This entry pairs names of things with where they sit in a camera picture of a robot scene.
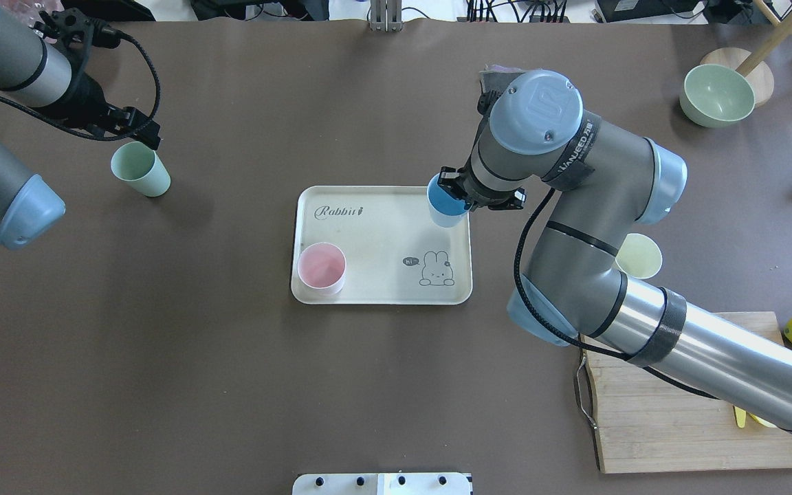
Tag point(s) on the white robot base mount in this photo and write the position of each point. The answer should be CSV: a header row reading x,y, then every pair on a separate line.
x,y
446,482

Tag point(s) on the blue plastic cup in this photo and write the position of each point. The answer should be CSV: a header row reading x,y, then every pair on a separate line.
x,y
445,211

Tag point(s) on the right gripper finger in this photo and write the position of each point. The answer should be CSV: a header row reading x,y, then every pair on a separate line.
x,y
451,194

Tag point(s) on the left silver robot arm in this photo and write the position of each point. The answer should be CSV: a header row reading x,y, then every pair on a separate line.
x,y
28,206

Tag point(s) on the green plastic cup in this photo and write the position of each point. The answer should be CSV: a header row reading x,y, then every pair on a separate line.
x,y
140,168

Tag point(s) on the wooden cutting board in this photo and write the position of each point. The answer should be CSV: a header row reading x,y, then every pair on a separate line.
x,y
643,425

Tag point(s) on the green ceramic bowl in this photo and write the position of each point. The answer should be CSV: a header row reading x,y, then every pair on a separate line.
x,y
715,96

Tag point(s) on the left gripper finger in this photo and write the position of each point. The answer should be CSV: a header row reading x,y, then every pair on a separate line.
x,y
130,122

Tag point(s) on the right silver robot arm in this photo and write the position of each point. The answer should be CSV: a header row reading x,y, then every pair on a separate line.
x,y
608,179

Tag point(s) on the pale yellow plastic cup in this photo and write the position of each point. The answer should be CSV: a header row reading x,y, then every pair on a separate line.
x,y
639,257

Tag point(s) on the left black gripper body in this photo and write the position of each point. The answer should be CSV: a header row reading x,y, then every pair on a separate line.
x,y
91,95

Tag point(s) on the grey folded cloth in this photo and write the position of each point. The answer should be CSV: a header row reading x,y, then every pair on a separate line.
x,y
494,82

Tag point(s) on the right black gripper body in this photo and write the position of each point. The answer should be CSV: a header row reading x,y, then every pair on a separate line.
x,y
450,180

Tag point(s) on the yellow plastic knife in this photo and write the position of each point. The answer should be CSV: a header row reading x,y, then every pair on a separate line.
x,y
740,416

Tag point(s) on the pink plastic cup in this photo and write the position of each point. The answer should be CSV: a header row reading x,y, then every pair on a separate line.
x,y
322,267

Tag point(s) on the cream rabbit tray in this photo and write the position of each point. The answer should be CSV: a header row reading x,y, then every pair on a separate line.
x,y
396,253

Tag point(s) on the wooden stand with base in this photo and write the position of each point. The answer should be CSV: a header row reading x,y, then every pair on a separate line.
x,y
751,64

